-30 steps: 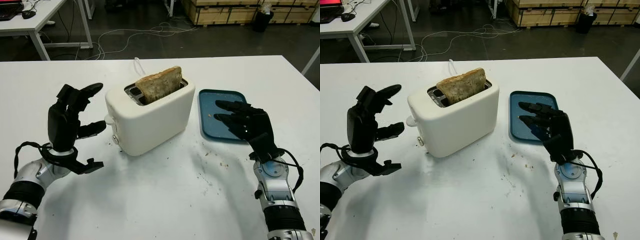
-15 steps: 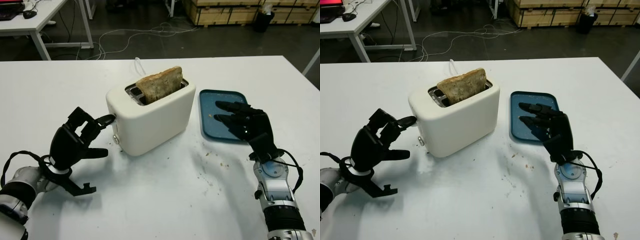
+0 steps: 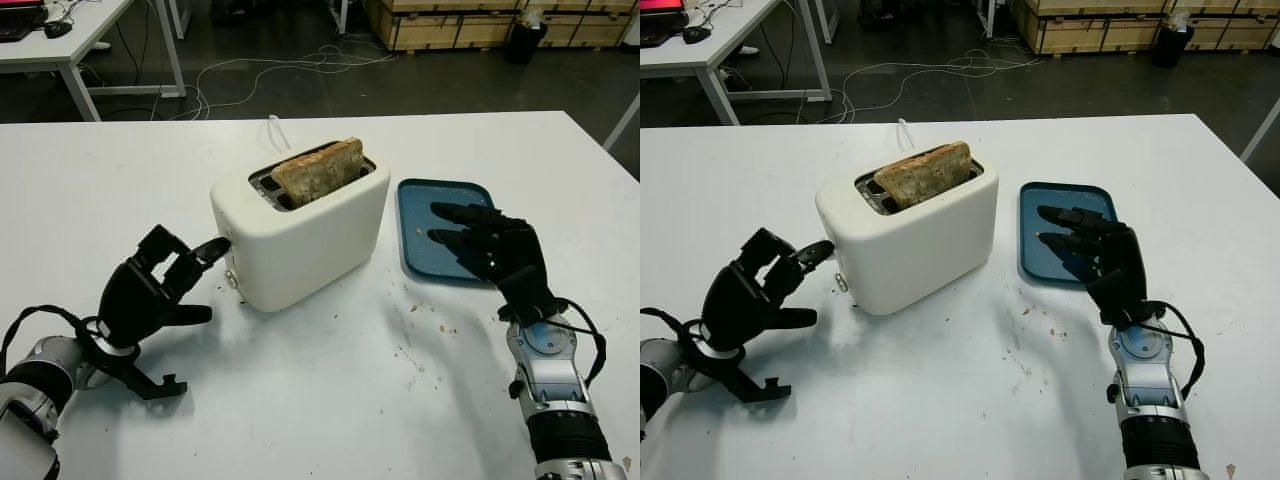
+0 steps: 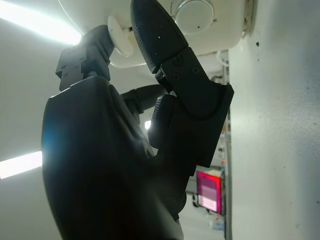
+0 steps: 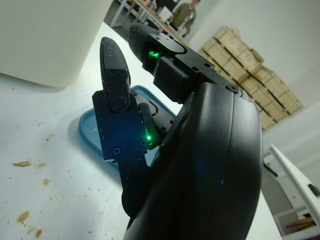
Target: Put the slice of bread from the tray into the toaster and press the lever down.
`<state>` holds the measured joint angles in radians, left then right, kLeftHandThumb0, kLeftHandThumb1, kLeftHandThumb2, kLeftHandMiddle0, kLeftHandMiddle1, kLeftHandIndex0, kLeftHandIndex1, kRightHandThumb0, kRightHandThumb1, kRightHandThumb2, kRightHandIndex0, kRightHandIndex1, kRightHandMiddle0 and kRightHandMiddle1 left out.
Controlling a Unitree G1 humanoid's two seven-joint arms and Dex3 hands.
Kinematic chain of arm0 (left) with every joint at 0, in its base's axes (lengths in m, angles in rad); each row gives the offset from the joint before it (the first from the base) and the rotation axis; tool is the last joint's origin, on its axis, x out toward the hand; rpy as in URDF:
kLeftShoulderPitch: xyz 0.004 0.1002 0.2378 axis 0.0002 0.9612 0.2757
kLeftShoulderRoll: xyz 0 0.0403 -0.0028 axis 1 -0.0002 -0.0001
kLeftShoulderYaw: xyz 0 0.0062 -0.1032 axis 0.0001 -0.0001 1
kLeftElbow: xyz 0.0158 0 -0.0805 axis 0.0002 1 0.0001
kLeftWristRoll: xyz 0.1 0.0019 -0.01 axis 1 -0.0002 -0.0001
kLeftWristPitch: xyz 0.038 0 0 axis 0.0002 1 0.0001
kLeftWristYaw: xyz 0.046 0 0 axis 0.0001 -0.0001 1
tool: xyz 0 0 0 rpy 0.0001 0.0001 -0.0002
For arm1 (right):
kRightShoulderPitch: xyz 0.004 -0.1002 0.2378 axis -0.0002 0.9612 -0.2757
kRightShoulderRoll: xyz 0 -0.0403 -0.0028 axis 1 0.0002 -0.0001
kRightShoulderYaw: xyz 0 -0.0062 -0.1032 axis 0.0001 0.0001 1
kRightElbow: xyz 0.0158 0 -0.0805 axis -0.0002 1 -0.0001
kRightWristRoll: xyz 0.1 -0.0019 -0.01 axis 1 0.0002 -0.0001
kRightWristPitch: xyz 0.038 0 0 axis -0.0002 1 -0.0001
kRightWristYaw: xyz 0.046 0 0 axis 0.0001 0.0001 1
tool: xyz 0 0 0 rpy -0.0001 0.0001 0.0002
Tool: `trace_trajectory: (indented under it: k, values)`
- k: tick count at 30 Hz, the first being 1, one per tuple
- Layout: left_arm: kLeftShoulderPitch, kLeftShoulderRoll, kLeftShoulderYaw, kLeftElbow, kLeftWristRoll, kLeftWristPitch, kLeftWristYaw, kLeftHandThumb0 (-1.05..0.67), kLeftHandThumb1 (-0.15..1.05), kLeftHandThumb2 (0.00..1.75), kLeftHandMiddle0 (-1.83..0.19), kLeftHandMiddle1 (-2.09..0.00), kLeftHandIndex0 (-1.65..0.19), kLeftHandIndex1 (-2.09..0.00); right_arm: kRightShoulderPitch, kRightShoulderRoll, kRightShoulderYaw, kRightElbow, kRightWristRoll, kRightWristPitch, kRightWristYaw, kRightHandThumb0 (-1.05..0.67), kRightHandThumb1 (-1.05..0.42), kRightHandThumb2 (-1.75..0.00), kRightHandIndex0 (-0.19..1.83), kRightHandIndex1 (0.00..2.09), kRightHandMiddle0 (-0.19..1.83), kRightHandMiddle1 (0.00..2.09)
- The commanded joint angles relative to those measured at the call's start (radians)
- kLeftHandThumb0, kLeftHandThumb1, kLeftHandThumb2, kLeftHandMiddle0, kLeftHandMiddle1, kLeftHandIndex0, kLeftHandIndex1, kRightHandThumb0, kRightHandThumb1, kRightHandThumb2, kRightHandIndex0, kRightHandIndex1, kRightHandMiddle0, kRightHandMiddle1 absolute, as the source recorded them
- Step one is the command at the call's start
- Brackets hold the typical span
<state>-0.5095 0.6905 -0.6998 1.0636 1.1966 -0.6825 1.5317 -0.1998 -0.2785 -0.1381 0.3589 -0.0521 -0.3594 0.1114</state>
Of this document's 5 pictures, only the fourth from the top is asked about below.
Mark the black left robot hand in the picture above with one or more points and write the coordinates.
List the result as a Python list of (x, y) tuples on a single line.
[(100, 162)]

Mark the white two-slot toaster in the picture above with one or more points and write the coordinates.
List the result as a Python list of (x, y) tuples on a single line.
[(220, 30)]

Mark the bright ceiling light strip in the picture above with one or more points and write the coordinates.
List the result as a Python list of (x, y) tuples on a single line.
[(20, 163), (42, 25)]

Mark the black laptop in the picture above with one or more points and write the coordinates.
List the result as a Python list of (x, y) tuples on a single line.
[(210, 190)]

